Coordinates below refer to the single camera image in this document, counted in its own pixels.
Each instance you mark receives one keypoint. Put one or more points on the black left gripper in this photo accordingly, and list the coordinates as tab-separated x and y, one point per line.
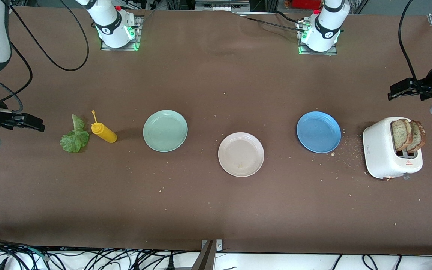
427	86

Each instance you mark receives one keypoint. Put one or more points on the brown bread slice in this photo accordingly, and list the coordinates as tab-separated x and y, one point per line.
399	135
420	135

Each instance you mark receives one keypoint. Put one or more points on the green lettuce leaf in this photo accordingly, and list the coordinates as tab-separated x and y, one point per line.
74	140

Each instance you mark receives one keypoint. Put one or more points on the yellow mustard squeeze bottle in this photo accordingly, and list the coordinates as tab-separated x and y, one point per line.
105	134

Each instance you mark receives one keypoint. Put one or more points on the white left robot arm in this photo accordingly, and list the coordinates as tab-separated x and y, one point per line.
326	30

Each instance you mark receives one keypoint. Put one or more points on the blue plate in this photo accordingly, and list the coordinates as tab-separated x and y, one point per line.
318	132

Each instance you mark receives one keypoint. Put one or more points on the pale green plate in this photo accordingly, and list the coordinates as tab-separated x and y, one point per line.
165	131

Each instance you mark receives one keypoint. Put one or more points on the beige plate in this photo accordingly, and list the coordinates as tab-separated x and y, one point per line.
241	154

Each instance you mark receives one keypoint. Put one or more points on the white toaster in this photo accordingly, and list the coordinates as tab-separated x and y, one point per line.
381	153

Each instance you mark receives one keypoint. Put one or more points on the red box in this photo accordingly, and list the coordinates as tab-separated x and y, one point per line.
306	3

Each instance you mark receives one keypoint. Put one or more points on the grey power strip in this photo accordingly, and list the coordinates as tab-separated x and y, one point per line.
221	5

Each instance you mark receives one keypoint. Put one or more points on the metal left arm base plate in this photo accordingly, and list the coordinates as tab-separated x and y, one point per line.
330	53

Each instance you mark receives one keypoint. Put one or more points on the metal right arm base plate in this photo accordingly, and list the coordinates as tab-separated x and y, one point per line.
139	33

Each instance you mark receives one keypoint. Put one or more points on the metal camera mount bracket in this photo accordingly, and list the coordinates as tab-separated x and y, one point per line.
218	245

